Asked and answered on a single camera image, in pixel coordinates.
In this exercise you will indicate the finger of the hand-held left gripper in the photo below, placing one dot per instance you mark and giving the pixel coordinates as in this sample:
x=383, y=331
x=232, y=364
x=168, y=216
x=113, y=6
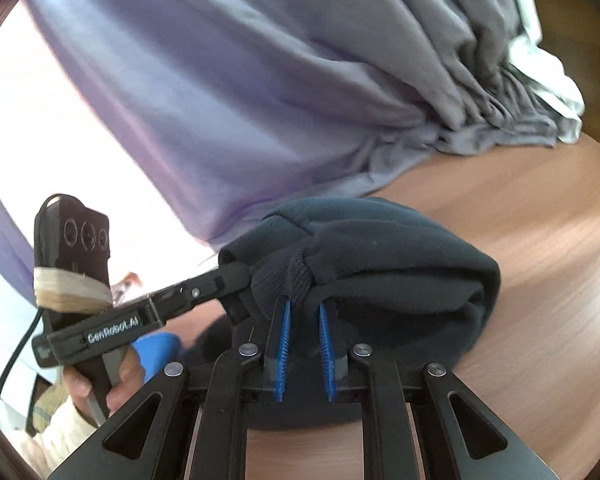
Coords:
x=215, y=282

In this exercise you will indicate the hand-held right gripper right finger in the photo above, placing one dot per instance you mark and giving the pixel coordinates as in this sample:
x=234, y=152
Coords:
x=327, y=350

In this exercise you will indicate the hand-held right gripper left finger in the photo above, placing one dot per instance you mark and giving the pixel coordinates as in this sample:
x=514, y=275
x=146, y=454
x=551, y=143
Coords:
x=282, y=345

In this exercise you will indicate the black pants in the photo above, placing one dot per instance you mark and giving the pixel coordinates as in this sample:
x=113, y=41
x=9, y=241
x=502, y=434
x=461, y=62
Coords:
x=390, y=280

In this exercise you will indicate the person's left forearm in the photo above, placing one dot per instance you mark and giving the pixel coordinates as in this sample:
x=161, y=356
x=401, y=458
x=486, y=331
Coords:
x=55, y=440

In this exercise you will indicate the person's left hand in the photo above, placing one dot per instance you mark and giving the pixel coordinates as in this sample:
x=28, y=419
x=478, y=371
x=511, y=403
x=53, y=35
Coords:
x=130, y=375

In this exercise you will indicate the blue folded cloth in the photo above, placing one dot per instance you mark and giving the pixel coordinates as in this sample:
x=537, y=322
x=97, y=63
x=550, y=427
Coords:
x=155, y=355

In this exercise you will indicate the pink curtain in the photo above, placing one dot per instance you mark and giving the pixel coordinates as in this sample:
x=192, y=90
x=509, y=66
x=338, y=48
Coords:
x=55, y=150

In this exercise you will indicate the grey purple curtain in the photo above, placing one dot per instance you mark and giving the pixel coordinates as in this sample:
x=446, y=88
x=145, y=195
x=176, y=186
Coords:
x=230, y=85

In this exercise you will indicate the white cloth behind curtain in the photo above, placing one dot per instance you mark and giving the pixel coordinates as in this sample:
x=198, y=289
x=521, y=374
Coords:
x=545, y=80

